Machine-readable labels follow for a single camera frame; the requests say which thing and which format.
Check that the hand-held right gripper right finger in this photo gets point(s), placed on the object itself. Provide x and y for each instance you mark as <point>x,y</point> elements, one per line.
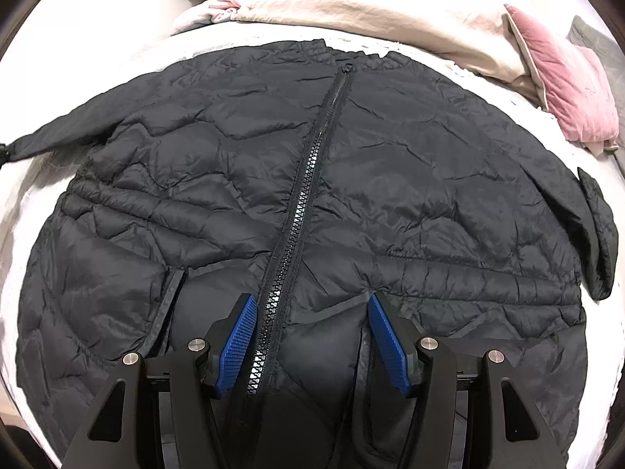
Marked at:
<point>388,347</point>

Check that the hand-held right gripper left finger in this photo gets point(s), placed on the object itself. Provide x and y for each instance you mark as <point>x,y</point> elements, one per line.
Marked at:
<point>237,347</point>

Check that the black quilted jacket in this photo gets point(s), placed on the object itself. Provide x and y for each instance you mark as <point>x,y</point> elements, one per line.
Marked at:
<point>195,180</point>

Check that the white bed sheet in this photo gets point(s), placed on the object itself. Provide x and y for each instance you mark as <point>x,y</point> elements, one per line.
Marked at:
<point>29,195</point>

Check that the pink pillow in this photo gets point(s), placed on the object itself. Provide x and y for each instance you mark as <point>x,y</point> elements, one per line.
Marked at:
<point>571,88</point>

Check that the cream and pink garment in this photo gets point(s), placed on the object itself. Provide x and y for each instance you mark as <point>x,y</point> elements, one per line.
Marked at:
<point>366,10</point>

